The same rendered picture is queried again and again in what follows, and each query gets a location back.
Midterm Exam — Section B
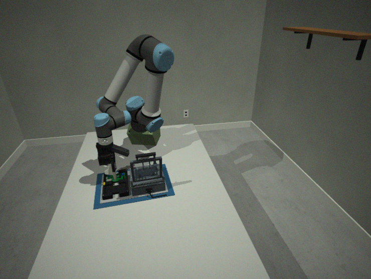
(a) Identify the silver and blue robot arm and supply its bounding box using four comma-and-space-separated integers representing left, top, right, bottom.
94, 34, 174, 146

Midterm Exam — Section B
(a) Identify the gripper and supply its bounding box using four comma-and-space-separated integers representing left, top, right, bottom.
96, 142, 117, 181

